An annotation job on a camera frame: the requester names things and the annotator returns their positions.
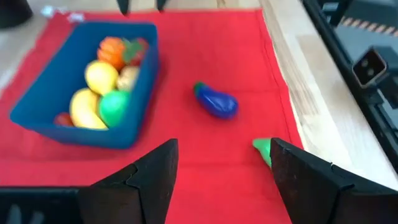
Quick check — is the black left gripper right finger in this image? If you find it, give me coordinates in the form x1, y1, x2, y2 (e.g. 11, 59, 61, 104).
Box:
269, 137, 355, 224

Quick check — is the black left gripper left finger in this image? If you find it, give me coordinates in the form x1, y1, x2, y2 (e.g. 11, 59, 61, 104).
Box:
77, 138, 180, 224

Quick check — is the orange toy fruit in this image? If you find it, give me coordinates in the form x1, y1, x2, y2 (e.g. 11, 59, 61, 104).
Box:
96, 36, 127, 71

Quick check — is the tan potato toy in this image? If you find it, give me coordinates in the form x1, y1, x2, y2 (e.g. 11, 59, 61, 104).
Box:
116, 65, 140, 93

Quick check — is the yellow lemon toy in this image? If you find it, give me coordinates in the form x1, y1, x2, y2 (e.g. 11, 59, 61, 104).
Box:
84, 60, 119, 96

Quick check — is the green lime toy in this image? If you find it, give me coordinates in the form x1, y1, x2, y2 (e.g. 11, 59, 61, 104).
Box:
98, 90, 131, 128

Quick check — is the yellow banana toy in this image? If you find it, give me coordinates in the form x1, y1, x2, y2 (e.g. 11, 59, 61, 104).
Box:
68, 88, 109, 131

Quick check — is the small red tomato toy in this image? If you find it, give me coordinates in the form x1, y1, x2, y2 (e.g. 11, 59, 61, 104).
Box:
53, 111, 75, 128

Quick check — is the white paper tag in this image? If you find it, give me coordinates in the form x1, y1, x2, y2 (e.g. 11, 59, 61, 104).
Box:
67, 12, 85, 23
40, 5, 63, 18

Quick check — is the red cloth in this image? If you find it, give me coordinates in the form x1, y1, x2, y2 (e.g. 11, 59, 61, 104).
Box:
0, 9, 304, 224

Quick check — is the green cucumber toy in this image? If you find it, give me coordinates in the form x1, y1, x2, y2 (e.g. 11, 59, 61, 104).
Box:
252, 138, 273, 168

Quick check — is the green plant in black pot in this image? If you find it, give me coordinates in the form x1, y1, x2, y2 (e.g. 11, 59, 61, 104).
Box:
0, 0, 34, 29

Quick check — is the purple eggplant toy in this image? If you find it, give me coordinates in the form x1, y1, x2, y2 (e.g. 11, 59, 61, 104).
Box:
193, 81, 239, 121

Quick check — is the blue plastic container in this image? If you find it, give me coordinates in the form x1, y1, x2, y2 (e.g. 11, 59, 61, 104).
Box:
9, 21, 160, 150

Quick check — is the black table-level camera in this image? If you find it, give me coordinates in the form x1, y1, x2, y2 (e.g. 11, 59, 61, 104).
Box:
352, 45, 389, 90

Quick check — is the black table frame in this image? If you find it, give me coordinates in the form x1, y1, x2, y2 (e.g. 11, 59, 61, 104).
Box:
301, 0, 398, 172

